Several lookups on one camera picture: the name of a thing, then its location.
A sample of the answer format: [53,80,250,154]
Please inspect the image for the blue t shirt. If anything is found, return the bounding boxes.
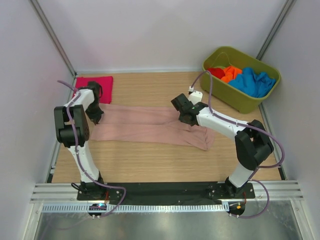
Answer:
[228,67,276,98]

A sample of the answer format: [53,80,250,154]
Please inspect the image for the orange t shirt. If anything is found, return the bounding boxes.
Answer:
[220,65,243,83]

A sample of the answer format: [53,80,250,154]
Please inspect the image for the olive green plastic bin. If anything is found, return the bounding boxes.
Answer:
[202,46,281,114]

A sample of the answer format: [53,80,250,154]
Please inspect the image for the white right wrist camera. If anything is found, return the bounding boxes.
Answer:
[187,86,203,105]

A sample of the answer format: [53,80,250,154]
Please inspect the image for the white slotted cable duct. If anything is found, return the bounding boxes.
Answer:
[42,202,229,214]

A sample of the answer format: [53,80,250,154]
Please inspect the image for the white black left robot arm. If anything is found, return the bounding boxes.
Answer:
[53,80,107,200]

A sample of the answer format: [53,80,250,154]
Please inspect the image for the dusty pink t shirt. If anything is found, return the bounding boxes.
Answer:
[90,104,215,151]

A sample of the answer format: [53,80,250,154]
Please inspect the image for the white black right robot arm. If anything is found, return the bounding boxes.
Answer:
[171,91,274,198]

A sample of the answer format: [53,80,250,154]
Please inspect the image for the folded magenta t shirt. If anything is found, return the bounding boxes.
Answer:
[75,76,114,104]

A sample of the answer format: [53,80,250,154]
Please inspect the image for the red t shirt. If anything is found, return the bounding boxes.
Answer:
[207,67,225,80]

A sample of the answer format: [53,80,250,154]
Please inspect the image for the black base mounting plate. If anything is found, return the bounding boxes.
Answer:
[71,181,256,206]

